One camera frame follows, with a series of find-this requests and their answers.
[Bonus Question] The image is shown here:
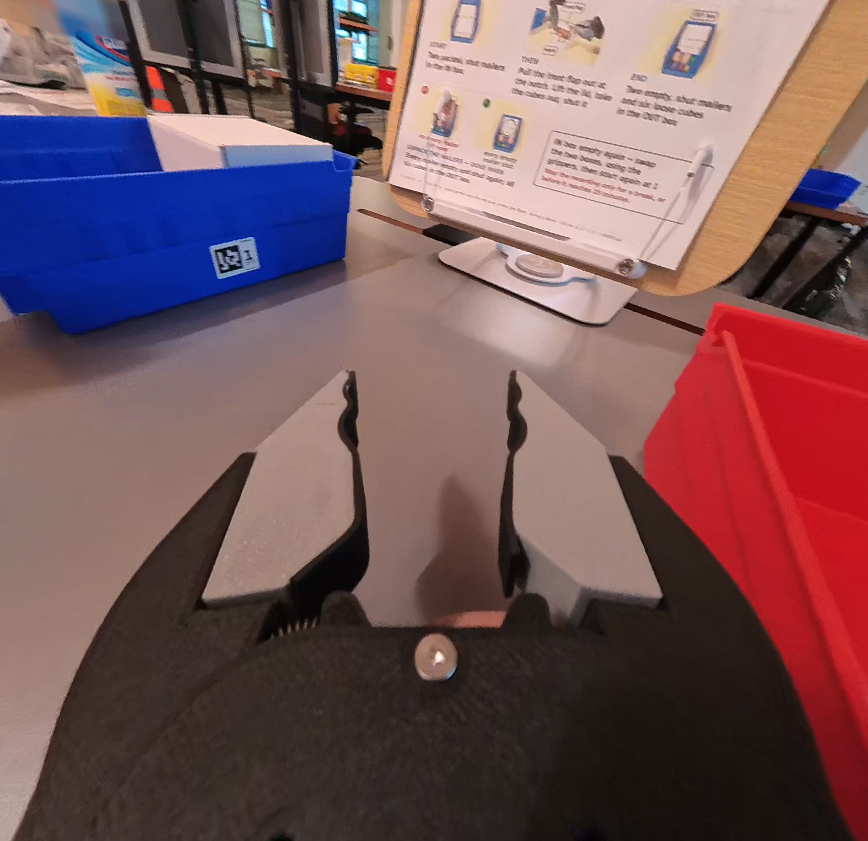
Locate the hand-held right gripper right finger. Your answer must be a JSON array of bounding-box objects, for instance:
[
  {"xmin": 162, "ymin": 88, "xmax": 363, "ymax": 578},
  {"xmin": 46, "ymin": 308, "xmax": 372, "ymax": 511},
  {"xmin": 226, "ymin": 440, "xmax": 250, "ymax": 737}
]
[{"xmin": 498, "ymin": 370, "xmax": 663, "ymax": 616}]

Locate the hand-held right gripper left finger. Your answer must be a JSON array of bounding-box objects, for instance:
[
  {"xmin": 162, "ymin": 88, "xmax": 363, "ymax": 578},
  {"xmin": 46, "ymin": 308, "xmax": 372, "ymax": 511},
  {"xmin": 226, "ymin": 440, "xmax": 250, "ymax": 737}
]
[{"xmin": 202, "ymin": 370, "xmax": 370, "ymax": 606}]

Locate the red plastic bin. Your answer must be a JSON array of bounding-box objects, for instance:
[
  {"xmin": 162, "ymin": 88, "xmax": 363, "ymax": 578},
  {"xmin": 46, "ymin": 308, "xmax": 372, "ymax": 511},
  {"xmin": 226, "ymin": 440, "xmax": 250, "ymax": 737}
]
[{"xmin": 643, "ymin": 303, "xmax": 868, "ymax": 841}]

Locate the blue plastic bin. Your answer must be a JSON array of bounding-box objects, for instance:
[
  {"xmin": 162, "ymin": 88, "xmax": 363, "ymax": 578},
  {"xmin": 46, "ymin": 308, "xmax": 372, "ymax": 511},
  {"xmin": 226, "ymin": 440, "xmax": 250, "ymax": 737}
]
[{"xmin": 0, "ymin": 114, "xmax": 358, "ymax": 335}]

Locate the white cardboard box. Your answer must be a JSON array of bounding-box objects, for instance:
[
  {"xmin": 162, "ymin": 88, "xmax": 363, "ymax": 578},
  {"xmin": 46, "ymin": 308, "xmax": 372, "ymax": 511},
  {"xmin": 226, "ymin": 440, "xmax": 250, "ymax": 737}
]
[{"xmin": 148, "ymin": 114, "xmax": 335, "ymax": 172}]

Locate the small blue tray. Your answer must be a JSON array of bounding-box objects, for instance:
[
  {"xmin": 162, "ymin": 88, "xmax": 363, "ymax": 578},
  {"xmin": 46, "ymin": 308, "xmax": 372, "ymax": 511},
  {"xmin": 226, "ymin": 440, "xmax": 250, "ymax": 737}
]
[{"xmin": 790, "ymin": 169, "xmax": 863, "ymax": 209}]

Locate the instruction sheet on stand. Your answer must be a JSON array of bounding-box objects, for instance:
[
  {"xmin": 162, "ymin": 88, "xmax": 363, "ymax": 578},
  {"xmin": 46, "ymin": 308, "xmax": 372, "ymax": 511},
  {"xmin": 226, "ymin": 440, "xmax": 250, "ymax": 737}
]
[{"xmin": 383, "ymin": 0, "xmax": 868, "ymax": 297}]

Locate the wipes canister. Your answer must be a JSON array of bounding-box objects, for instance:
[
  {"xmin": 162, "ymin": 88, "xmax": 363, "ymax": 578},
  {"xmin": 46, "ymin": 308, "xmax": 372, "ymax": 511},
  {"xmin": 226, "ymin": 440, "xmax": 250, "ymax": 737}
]
[{"xmin": 71, "ymin": 33, "xmax": 146, "ymax": 117}]

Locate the black metal stand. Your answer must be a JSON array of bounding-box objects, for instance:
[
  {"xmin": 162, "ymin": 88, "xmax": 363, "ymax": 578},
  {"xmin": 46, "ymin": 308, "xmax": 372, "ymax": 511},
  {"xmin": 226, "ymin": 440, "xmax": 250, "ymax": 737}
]
[{"xmin": 173, "ymin": 0, "xmax": 218, "ymax": 113}]

